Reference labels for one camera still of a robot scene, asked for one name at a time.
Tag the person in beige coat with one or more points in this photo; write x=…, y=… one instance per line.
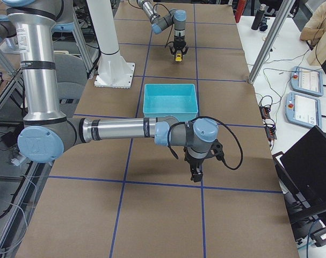
x=315, y=28

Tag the teach pendant tablet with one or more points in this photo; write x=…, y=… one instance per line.
x=303, y=110
x=307, y=81

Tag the yellow beetle toy car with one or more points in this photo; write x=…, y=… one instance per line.
x=178, y=57

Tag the grey office chair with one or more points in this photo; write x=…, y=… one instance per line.
x=71, y=76

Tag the teal plastic bin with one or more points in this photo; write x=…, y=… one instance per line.
x=177, y=100

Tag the lower teach pendant tablet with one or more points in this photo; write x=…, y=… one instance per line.
x=303, y=110

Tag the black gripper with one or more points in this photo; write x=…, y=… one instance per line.
x=194, y=162
x=179, y=43

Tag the red fire extinguisher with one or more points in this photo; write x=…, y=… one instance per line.
x=239, y=10

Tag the aluminium frame post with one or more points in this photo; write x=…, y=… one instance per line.
x=270, y=39

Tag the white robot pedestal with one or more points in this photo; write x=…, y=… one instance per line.
x=113, y=70

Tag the black water bottle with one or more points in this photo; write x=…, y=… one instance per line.
x=258, y=17

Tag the orange black electronics board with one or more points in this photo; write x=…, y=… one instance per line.
x=265, y=112

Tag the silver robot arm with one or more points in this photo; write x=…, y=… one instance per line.
x=48, y=133
x=175, y=18

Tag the black laptop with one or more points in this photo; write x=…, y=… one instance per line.
x=304, y=168

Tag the upper teach pendant tablet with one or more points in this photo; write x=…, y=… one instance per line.
x=307, y=81

